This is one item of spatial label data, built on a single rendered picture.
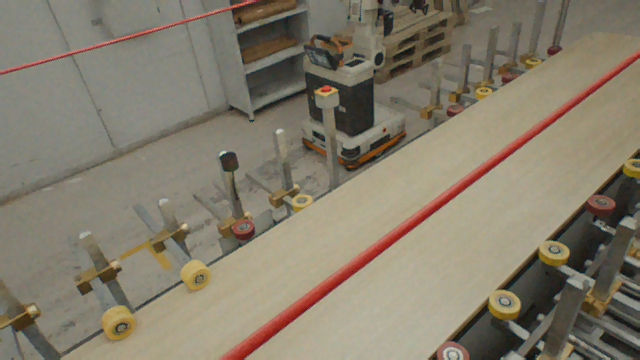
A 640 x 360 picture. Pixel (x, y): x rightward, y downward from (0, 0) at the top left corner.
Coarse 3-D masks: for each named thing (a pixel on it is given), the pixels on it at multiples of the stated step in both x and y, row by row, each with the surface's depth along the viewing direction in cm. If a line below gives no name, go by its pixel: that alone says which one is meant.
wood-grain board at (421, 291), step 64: (576, 64) 242; (448, 128) 201; (512, 128) 195; (576, 128) 189; (384, 192) 167; (512, 192) 159; (576, 192) 155; (256, 256) 146; (320, 256) 143; (384, 256) 140; (448, 256) 137; (512, 256) 134; (192, 320) 127; (256, 320) 125; (320, 320) 123; (384, 320) 120; (448, 320) 118
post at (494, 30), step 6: (492, 30) 238; (498, 30) 239; (492, 36) 240; (492, 42) 241; (492, 48) 243; (486, 54) 247; (492, 54) 245; (486, 60) 249; (492, 60) 247; (486, 66) 250; (492, 66) 250; (486, 72) 252; (486, 78) 254
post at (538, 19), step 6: (540, 0) 261; (546, 0) 260; (540, 6) 261; (540, 12) 263; (534, 18) 267; (540, 18) 265; (534, 24) 269; (540, 24) 268; (534, 30) 270; (534, 36) 272; (534, 42) 273; (534, 48) 275
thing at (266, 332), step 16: (624, 64) 43; (608, 80) 41; (576, 96) 38; (560, 112) 37; (544, 128) 35; (512, 144) 33; (496, 160) 32; (464, 176) 31; (480, 176) 31; (448, 192) 29; (432, 208) 28; (400, 224) 27; (416, 224) 28; (384, 240) 26; (368, 256) 26; (336, 272) 25; (352, 272) 25; (320, 288) 24; (336, 288) 24; (304, 304) 23; (272, 320) 22; (288, 320) 23; (256, 336) 22; (272, 336) 22; (240, 352) 21
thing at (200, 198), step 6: (198, 192) 188; (198, 198) 184; (204, 198) 184; (204, 204) 181; (210, 204) 180; (210, 210) 178; (216, 210) 176; (216, 216) 175; (222, 216) 172; (240, 240) 163; (246, 240) 160
